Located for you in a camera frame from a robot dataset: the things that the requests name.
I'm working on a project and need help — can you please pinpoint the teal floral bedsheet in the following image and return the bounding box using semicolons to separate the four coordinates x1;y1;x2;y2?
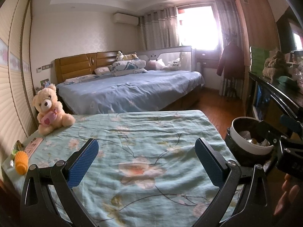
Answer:
1;110;239;227

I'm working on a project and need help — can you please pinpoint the white plush toy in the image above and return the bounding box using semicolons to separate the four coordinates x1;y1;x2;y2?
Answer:
116;51;139;62

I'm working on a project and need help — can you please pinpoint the black cabinet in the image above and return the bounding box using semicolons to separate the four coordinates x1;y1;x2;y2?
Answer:
246;71;303;128

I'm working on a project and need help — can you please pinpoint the stack of printed pillows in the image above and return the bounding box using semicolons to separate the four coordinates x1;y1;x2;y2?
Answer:
110;59;148;77

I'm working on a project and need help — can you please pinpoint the dark hanging coat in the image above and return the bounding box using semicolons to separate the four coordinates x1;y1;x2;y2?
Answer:
216;40;245;79

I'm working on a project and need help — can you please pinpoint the white air conditioner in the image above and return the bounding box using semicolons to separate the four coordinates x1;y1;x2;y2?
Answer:
113;13;139;25

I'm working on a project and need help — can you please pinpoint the tall wooden wardrobe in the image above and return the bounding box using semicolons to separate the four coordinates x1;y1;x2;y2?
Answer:
233;0;280;100

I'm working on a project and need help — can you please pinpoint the wall switch panel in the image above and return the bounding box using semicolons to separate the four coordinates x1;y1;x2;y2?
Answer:
36;64;53;73

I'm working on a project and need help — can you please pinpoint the white bin with black bag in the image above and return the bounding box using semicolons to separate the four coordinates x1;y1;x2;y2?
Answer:
225;117;275;167

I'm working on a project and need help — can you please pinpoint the green packet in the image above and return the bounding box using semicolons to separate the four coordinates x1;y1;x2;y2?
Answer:
11;141;25;158

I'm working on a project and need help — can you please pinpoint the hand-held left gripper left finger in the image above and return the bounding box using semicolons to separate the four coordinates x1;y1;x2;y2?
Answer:
20;138;99;227

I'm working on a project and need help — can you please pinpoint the light blue pillow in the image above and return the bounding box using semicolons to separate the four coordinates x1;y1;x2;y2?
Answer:
63;74;97;85

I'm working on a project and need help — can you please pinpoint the cream teddy bear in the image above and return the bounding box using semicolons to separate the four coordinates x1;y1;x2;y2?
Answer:
32;83;76;136

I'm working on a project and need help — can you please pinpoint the coat rack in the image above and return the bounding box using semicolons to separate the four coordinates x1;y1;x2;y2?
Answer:
223;78;239;97

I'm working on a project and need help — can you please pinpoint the teal cloth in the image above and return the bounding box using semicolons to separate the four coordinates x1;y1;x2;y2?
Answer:
278;76;296;86

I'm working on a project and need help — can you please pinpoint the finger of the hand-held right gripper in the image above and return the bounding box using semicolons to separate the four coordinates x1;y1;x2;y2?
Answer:
258;120;286;147
279;114;303;135

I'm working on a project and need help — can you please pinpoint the cream sliding wardrobe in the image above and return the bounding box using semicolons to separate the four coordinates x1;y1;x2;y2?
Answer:
0;0;41;156

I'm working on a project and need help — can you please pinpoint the green cardboard box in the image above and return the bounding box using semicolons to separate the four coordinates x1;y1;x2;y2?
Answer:
251;46;270;74

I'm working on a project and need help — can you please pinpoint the bed with blue sheet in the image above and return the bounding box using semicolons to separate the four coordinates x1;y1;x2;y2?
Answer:
57;70;205;115

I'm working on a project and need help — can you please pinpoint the person's right hand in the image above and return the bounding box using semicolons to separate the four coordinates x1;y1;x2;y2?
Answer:
275;173;301;215

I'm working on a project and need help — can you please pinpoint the brown wooden headboard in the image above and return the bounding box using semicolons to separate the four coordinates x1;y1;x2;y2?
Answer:
54;51;138;84

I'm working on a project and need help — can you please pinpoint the grey bed guard rail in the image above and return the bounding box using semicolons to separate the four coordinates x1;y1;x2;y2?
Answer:
136;46;196;72

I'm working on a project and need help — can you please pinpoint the small pink pillow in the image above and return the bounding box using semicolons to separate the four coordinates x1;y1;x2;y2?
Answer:
93;67;112;75

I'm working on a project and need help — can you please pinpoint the small orange foam net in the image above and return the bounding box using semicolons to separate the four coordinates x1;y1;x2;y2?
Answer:
14;151;29;176

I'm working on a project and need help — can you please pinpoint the pink flat strip box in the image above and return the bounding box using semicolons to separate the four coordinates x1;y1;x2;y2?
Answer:
25;138;43;156

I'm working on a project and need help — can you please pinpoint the grey patterned curtain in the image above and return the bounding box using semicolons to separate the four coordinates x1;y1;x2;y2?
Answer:
138;7;179;51
214;0;247;97

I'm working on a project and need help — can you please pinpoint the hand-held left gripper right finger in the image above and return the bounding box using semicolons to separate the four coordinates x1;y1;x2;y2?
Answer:
194;137;273;227

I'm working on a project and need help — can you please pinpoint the pile of brown cloth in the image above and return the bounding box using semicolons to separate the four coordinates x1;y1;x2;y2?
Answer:
264;51;288;78

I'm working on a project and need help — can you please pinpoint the pink plush toy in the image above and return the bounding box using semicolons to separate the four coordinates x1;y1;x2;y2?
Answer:
147;60;166;71

